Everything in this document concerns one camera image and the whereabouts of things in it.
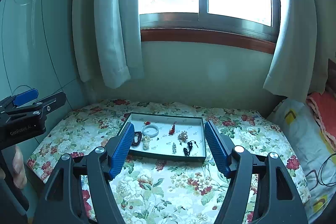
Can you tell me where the floral bed cover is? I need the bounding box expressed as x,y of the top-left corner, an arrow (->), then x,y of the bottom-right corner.
27,99 -> 311,223

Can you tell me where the person's hand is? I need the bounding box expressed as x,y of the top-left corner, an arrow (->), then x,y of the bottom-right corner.
3,145 -> 27,190

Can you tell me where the pearl flower brooch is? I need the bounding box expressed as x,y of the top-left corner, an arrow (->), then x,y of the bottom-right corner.
178,131 -> 188,143

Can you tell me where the left white curtain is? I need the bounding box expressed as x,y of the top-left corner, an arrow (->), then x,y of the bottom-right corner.
72,0 -> 143,89

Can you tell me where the white pillow yellow pattern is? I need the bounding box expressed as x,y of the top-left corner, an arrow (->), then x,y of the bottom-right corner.
268,99 -> 335,223

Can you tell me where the silver rhinestone brooch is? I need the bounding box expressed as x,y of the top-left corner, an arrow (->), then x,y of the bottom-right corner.
172,143 -> 177,155

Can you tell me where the right white curtain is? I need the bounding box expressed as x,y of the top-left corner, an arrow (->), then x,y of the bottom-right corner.
264,0 -> 335,102

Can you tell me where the brown wooden window sill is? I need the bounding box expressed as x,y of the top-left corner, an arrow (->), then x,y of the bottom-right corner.
141,28 -> 276,55

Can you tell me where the pink orange blanket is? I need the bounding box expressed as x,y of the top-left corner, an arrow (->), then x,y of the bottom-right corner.
306,92 -> 336,151

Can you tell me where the white pearl bracelet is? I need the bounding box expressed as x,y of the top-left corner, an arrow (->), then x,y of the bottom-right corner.
142,135 -> 152,151

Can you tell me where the white curtain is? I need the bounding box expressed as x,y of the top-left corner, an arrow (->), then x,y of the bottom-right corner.
72,0 -> 143,89
264,0 -> 335,102

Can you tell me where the dark red bead bracelet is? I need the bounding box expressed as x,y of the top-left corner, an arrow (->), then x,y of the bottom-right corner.
131,130 -> 143,147

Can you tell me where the black bead tassel pendant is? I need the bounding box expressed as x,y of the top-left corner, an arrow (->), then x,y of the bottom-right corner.
183,140 -> 198,156

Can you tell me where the red knotted cord charm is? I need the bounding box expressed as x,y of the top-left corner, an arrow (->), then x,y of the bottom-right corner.
169,122 -> 176,135

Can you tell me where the white jade bangle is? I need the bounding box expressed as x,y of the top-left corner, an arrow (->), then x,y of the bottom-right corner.
142,124 -> 159,138

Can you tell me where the dark green jewelry tray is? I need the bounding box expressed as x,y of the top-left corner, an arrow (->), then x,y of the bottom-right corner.
120,113 -> 207,162

